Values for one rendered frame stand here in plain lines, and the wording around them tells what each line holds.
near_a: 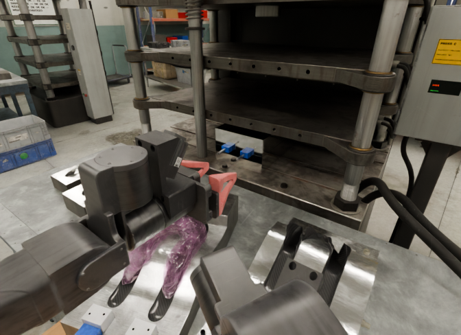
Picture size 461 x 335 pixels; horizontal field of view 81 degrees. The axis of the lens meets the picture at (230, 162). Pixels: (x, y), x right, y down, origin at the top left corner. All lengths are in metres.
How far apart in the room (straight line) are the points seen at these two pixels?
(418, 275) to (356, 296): 0.32
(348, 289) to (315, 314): 0.48
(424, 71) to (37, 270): 1.05
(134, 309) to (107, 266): 0.40
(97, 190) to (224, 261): 0.15
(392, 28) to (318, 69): 0.26
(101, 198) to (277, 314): 0.21
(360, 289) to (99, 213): 0.56
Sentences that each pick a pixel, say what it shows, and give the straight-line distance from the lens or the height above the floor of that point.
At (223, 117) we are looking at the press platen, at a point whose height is 1.02.
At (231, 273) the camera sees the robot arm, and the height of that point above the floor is 1.22.
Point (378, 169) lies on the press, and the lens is 1.51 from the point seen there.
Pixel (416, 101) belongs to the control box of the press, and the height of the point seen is 1.20.
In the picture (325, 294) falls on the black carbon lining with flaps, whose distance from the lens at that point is 0.70.
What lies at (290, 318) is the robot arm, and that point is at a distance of 0.21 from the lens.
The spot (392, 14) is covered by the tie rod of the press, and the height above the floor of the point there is 1.45.
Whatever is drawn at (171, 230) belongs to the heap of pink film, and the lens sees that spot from 0.83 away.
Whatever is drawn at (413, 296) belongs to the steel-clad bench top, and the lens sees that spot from 0.92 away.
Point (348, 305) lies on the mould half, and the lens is 0.69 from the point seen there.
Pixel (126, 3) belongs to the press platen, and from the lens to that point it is 1.55.
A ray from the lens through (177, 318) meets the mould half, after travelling 0.70.
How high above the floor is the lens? 1.44
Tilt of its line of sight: 28 degrees down
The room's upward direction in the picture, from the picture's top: straight up
